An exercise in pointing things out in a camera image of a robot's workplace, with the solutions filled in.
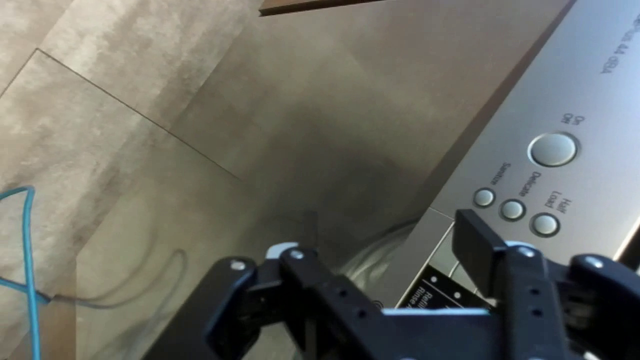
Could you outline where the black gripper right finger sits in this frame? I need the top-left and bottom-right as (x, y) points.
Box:
(452, 211), (640, 360)

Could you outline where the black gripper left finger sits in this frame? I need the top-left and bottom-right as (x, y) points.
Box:
(142, 249), (400, 360)

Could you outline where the small round button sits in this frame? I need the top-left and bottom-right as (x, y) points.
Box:
(499, 201), (525, 222)
(530, 213), (560, 239)
(474, 189), (496, 209)

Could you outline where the large round power button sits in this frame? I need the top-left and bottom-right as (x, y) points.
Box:
(527, 133), (577, 169)

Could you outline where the stainless steel dishwasher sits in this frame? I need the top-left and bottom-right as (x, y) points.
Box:
(346, 0), (640, 316)

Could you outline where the blue cable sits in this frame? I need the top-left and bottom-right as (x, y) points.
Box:
(0, 186), (51, 360)

